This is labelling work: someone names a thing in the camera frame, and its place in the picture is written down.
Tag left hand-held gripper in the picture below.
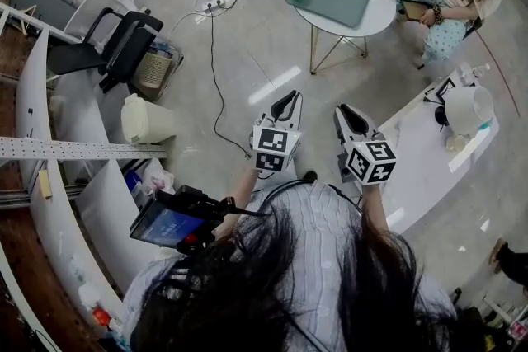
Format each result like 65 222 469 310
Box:
249 89 304 173

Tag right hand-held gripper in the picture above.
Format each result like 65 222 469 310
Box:
332 103 397 186

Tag person's left forearm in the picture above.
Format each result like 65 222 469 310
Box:
214 167 261 240

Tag person's right forearm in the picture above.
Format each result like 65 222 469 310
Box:
362 183 391 234

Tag long white table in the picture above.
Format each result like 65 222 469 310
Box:
362 61 500 235

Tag black headset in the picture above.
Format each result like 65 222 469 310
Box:
422 88 450 133

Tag small beige bowl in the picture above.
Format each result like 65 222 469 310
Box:
447 134 469 153

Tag white lamp shade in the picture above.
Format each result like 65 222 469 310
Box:
444 85 495 136

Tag round white side table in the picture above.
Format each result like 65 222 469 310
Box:
290 0 397 76

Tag brown tablet case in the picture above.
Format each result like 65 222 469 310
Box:
399 0 432 24

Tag person's striped shirt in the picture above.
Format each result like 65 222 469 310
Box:
121 181 457 352

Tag woven waste basket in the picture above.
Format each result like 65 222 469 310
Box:
138 51 174 90

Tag cream lidded bin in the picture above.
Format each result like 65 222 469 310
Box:
120 93 177 145

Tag pink and white plastic bag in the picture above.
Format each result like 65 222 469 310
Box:
141 158 177 195

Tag black visitor chair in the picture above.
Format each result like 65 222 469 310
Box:
416 0 483 71

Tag black tablet screen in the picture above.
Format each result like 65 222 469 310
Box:
129 185 236 256

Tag black mesh armchair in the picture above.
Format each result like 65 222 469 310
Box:
45 7 165 94

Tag white mesh chair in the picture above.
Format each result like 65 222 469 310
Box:
64 0 135 42

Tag yellow wooden block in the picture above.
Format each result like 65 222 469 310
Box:
37 169 54 201

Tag curved white counter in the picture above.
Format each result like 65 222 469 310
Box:
14 28 182 352

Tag black power cable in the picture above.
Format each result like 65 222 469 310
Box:
191 0 252 160

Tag black picture frame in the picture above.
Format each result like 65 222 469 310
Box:
436 77 457 106

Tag white floor cable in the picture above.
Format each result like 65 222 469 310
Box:
171 0 247 34

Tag perforated metal rail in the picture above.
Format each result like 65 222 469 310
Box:
0 137 168 161

